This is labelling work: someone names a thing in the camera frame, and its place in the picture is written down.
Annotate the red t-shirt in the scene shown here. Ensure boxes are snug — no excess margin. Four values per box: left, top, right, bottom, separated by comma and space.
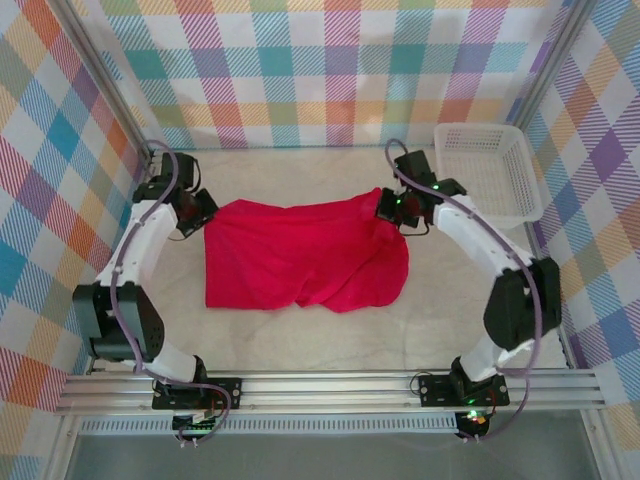
203, 187, 411, 314

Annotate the white plastic basket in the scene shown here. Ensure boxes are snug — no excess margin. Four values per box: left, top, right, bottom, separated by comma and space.
433, 122, 546, 231

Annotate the wide aluminium mounting beam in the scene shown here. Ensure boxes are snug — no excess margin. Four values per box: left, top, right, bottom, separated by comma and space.
53, 369, 609, 416

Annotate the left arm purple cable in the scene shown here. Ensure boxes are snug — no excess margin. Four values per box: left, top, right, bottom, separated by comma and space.
110, 139, 234, 446

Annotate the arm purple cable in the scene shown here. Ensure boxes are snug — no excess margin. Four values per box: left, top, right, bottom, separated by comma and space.
110, 139, 234, 446
384, 138, 544, 444

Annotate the aluminium frame post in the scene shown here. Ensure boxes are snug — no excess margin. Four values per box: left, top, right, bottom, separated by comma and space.
49, 0, 156, 157
509, 0, 601, 132

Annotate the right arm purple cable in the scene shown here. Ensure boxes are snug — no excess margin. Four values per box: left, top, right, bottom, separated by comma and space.
384, 138, 544, 444

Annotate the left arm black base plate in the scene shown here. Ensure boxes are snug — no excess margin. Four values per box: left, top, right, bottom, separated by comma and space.
151, 377, 244, 412

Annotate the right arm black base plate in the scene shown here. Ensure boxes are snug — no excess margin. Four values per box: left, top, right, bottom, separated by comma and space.
417, 373, 511, 407

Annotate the slotted grey cable duct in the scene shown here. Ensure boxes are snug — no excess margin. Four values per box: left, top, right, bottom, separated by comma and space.
79, 417, 461, 436

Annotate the aluminium frame leg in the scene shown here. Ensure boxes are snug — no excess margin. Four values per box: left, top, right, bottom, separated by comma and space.
44, 413, 84, 480
579, 409, 616, 480

